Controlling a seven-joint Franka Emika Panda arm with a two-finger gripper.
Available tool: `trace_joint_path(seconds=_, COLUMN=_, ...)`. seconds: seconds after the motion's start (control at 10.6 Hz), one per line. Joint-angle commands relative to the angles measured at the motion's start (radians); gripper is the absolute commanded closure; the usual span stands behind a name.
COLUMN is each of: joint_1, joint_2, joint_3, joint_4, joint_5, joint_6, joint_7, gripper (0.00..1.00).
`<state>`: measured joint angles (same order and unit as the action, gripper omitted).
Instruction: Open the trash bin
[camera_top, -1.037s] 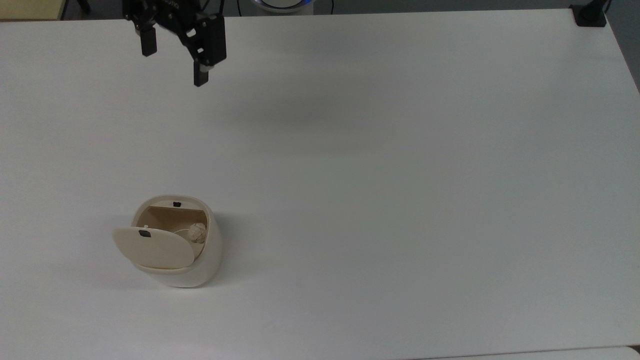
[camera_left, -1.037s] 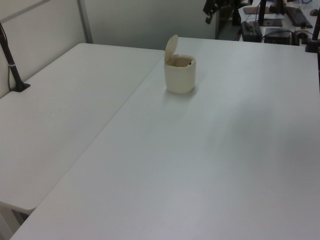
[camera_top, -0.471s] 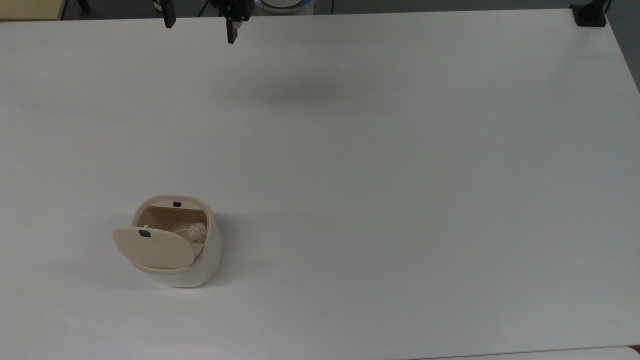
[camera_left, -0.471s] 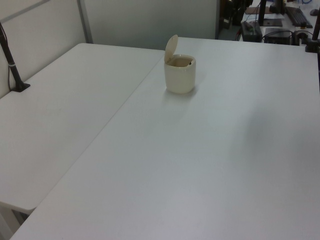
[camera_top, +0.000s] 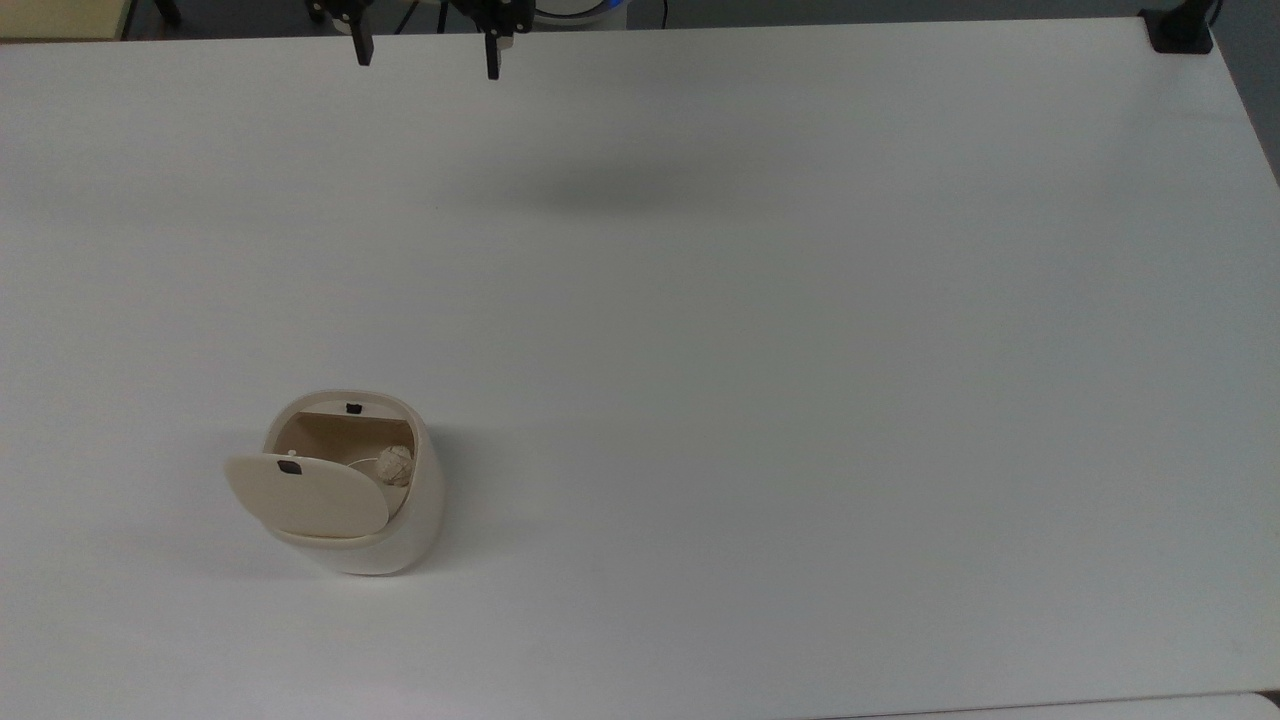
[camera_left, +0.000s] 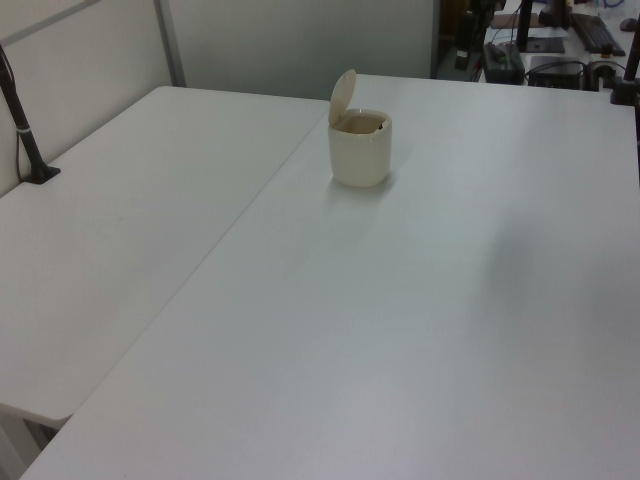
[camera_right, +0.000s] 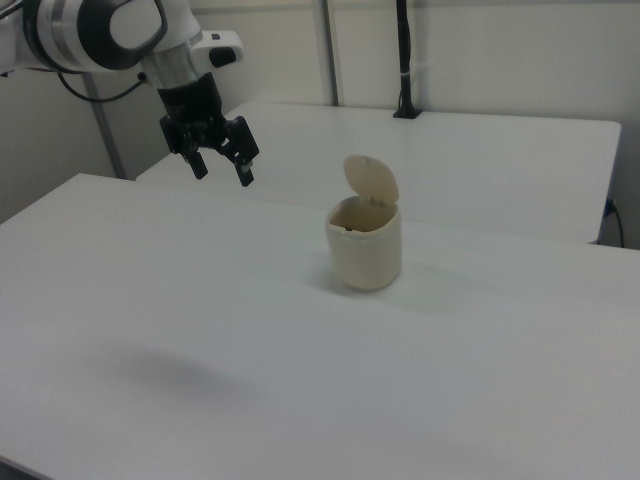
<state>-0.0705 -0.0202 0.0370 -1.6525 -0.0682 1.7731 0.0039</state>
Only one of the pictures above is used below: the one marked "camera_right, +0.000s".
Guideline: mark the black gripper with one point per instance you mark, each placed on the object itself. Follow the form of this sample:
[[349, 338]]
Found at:
[[192, 107]]

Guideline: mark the cream trash bin lid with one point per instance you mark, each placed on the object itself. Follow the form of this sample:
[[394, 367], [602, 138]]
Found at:
[[370, 177]]

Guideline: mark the cream plastic trash bin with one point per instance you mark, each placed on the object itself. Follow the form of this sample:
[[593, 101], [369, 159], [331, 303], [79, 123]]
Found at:
[[365, 260]]

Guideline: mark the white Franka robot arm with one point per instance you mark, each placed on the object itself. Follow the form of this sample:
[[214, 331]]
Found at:
[[100, 35]]

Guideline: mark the black pole with clamp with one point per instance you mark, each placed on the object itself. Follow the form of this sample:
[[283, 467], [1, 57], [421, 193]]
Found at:
[[406, 50]]

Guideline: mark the white side table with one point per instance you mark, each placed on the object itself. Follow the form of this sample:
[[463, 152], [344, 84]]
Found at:
[[475, 165]]

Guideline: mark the aluminium frame post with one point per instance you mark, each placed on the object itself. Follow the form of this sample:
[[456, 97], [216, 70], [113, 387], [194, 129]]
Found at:
[[107, 135], [332, 50]]

